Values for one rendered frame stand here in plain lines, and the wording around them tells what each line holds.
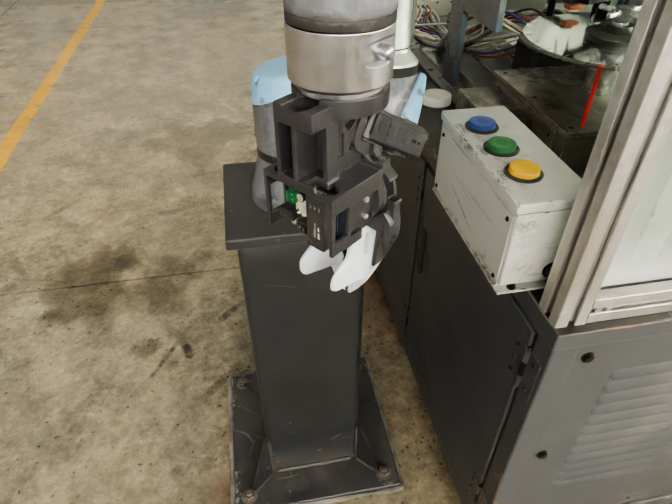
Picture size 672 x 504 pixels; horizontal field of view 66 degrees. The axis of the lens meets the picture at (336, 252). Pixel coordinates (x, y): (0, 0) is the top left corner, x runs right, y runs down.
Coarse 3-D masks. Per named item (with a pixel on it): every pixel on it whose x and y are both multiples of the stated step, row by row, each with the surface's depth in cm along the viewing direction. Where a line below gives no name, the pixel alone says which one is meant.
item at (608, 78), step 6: (588, 72) 101; (594, 72) 99; (606, 72) 98; (612, 72) 98; (618, 72) 98; (588, 78) 101; (594, 78) 100; (600, 78) 99; (606, 78) 98; (612, 78) 98; (588, 84) 101; (600, 84) 99; (606, 84) 99; (612, 84) 99; (588, 90) 101; (600, 90) 100; (606, 90) 100; (612, 90) 100
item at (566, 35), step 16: (560, 16) 107; (576, 16) 107; (528, 32) 99; (544, 32) 99; (560, 32) 99; (576, 32) 99; (544, 48) 92; (560, 48) 92; (576, 48) 92; (592, 48) 92; (608, 48) 92; (624, 48) 92; (608, 64) 86
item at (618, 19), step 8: (600, 8) 96; (608, 8) 95; (616, 8) 93; (624, 8) 92; (632, 8) 92; (640, 8) 95; (608, 16) 92; (616, 16) 92; (624, 16) 93; (632, 16) 92; (616, 24) 94; (624, 24) 94
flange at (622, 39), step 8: (600, 24) 100; (608, 24) 95; (632, 24) 94; (584, 32) 97; (592, 32) 96; (600, 32) 95; (608, 32) 95; (616, 32) 94; (624, 32) 94; (632, 32) 95; (592, 40) 95; (600, 40) 93; (608, 40) 93; (616, 40) 92; (624, 40) 92
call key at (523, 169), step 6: (516, 162) 69; (522, 162) 69; (528, 162) 69; (510, 168) 68; (516, 168) 68; (522, 168) 68; (528, 168) 68; (534, 168) 68; (516, 174) 67; (522, 174) 67; (528, 174) 67; (534, 174) 67
